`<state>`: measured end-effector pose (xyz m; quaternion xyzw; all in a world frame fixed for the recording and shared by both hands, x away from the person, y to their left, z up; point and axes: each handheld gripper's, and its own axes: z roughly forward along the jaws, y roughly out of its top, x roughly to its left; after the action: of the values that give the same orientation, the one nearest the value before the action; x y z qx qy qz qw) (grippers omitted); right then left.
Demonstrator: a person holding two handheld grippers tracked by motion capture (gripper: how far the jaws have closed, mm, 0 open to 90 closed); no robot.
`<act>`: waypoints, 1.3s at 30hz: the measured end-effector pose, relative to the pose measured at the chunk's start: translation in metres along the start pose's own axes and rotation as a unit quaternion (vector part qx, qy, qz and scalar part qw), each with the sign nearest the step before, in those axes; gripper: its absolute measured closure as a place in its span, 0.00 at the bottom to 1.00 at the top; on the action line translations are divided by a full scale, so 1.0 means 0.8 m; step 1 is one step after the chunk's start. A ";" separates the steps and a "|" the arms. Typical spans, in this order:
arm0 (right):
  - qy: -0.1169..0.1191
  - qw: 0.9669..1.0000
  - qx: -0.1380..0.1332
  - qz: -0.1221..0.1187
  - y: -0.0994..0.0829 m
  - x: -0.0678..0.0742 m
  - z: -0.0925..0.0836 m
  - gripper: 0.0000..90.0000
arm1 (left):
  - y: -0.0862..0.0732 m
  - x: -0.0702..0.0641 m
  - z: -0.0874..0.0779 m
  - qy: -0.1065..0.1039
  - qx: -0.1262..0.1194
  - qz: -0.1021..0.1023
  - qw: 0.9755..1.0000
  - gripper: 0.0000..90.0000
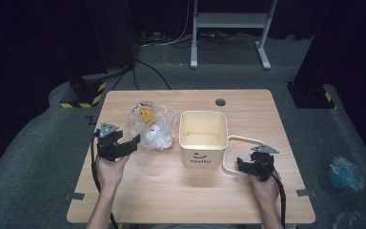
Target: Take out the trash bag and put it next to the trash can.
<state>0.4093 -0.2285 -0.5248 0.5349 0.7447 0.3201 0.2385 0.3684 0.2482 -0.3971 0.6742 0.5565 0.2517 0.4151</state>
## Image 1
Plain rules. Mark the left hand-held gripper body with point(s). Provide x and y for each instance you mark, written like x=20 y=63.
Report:
x=108 y=146

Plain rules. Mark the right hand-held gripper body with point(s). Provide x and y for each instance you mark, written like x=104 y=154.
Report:
x=262 y=162

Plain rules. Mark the clear bag with yellow face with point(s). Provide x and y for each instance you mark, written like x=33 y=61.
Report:
x=158 y=122

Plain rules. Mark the cream plastic waste bin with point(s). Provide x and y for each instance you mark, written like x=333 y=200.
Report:
x=203 y=157

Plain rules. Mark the person's left hand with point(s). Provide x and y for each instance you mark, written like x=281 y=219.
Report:
x=109 y=173

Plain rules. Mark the person's right hand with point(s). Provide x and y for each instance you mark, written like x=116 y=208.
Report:
x=265 y=191

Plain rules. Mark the black zigzag floor tape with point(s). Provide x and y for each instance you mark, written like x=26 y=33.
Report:
x=91 y=120

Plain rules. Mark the grey tape strip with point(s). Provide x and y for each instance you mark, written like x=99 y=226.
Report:
x=306 y=192
x=75 y=196

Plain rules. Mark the black base with striped edge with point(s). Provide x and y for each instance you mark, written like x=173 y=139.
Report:
x=85 y=93

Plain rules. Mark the blue plastic bag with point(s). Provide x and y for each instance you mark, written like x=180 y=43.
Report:
x=344 y=175

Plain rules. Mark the white metal stand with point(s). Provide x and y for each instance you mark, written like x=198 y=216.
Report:
x=228 y=19

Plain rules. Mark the black square base plate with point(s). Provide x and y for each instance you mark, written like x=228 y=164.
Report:
x=309 y=95

